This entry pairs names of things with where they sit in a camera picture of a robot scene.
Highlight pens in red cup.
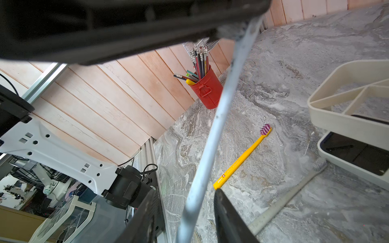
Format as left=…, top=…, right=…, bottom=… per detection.
left=173, top=45, right=211, bottom=86

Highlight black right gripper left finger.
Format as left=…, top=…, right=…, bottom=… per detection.
left=115, top=189, right=159, bottom=243

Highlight yellow toothbrush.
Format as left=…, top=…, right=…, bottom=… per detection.
left=213, top=124, right=272, bottom=190

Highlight grey green toothbrush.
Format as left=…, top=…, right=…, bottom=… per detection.
left=248, top=158, right=328, bottom=236

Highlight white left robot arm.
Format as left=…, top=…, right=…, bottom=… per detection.
left=1, top=1, right=270, bottom=207

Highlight white wire mesh shelf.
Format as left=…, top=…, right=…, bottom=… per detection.
left=182, top=37, right=219, bottom=55

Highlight red pencil cup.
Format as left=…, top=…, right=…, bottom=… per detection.
left=190, top=68, right=223, bottom=109

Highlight light blue toothbrush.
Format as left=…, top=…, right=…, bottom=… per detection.
left=174, top=15, right=264, bottom=243

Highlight aluminium frame rails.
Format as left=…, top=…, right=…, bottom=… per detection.
left=21, top=62, right=171, bottom=243

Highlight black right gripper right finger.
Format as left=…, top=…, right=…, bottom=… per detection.
left=214, top=189, right=259, bottom=243

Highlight cream toothbrush holder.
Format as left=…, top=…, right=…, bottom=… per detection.
left=308, top=60, right=389, bottom=190

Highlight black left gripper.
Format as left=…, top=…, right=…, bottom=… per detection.
left=1, top=1, right=271, bottom=65

